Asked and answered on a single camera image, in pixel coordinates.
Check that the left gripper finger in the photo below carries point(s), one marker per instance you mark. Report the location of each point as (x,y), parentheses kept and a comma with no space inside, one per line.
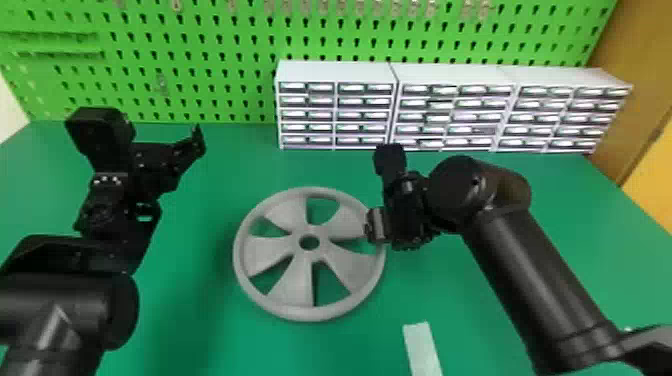
(190,148)

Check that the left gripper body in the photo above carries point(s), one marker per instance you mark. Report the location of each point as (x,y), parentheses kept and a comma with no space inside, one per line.
(149,170)

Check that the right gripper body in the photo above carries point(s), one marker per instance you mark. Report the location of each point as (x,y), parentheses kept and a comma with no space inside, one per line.
(405,215)

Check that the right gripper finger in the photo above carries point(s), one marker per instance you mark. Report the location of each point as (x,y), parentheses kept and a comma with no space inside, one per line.
(376,226)

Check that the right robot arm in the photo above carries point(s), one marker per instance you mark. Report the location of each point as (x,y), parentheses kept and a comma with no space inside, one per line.
(525,273)

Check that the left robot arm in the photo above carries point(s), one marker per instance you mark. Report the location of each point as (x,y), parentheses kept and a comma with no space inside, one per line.
(63,294)

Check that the grey wheel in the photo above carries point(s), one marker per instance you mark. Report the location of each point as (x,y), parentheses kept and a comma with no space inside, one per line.
(294,294)

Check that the white drawer cabinet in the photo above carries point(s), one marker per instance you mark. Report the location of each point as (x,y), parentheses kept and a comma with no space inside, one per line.
(451,115)
(562,118)
(336,113)

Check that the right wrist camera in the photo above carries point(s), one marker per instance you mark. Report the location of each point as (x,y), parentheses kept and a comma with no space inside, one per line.
(389,160)

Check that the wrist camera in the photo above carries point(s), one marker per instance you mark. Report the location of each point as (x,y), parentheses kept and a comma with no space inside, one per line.
(100,134)
(389,160)

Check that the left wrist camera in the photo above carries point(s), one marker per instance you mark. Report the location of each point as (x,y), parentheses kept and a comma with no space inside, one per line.
(100,134)

